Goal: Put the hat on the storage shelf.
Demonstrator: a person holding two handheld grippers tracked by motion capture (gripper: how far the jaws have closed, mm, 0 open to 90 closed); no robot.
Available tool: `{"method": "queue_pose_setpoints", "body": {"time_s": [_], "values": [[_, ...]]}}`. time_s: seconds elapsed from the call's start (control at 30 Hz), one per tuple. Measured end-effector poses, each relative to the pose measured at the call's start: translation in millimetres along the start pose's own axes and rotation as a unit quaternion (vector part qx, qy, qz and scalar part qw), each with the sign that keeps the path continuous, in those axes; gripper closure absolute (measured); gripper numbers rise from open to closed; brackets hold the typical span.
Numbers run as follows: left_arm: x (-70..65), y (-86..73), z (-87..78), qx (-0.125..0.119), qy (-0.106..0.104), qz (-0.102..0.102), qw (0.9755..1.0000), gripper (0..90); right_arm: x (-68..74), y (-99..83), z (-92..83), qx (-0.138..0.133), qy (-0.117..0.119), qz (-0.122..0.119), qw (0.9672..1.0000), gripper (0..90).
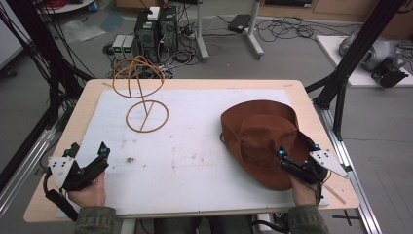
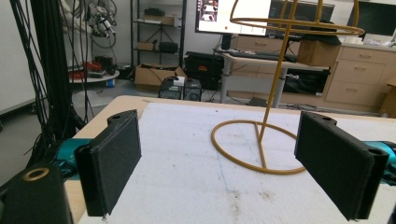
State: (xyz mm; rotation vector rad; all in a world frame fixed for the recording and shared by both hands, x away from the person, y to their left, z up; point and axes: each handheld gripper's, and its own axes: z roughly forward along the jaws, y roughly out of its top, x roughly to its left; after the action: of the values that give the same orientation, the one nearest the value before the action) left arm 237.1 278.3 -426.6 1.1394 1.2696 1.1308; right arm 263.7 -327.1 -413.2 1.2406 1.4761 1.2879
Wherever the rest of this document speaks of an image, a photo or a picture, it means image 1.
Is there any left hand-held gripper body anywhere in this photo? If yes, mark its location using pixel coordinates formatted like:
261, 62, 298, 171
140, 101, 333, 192
47, 155, 110, 192

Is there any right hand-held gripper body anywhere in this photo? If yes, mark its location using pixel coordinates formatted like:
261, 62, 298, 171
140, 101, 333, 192
279, 148, 351, 187

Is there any brown brimmed hat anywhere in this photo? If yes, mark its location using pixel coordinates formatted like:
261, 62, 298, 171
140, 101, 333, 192
219, 99, 321, 192

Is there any person's right hand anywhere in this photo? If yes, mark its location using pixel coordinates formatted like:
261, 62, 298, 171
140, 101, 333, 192
289, 175, 321, 207

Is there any person's left hand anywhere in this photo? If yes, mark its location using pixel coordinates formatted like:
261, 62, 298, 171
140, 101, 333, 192
66, 171, 107, 209

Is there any thin wooden stick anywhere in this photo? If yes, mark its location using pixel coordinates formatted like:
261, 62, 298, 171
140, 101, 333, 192
323, 183, 347, 206

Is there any white table leg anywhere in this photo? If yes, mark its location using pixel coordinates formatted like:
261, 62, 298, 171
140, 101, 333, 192
120, 218, 137, 234

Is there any white foam mat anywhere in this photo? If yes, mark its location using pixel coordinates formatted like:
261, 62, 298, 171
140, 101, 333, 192
56, 88, 331, 219

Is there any white floor board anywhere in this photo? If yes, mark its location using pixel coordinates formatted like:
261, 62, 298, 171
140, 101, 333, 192
316, 34, 413, 89

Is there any black device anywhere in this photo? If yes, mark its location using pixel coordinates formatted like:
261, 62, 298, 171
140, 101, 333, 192
370, 57, 410, 89

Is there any grey power supply unit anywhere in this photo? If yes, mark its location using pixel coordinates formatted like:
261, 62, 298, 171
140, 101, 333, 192
122, 34, 136, 60
111, 34, 127, 61

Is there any grey rounded device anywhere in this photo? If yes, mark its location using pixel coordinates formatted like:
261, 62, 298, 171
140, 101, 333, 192
338, 28, 406, 73

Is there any clear plastic sheet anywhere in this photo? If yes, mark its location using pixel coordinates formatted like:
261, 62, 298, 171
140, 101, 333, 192
60, 19, 107, 43

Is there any grey metal stand leg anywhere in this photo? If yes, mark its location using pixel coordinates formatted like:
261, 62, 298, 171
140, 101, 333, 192
245, 0, 266, 60
194, 0, 210, 63

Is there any black computer tower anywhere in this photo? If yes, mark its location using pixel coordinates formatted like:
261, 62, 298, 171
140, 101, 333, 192
158, 5, 180, 55
133, 11, 161, 63

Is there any flat black box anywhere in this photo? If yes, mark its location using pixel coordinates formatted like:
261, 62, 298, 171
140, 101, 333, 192
227, 13, 253, 34

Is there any small white box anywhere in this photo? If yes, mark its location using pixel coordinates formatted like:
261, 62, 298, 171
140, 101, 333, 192
147, 6, 162, 22

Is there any right hand-held gripper cable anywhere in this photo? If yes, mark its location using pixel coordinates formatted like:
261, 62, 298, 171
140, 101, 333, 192
311, 174, 333, 209

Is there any hand-held gripper cable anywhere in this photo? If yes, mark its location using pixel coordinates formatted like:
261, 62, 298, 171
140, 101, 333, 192
311, 174, 333, 209
42, 171, 81, 223

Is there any left hand-held gripper cable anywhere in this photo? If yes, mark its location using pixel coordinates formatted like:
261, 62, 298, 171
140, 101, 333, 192
42, 171, 81, 223

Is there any aluminium rail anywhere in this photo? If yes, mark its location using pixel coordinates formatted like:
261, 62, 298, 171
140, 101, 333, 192
313, 100, 384, 234
0, 126, 58, 217

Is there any wooden wire hat stand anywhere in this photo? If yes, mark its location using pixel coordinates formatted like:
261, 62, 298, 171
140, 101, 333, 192
111, 55, 170, 134

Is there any black metal frame post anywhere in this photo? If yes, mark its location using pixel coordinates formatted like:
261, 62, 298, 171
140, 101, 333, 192
305, 0, 407, 141
0, 0, 95, 193

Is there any tangle of black cables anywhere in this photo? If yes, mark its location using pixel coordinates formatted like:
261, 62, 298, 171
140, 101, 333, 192
255, 15, 359, 44

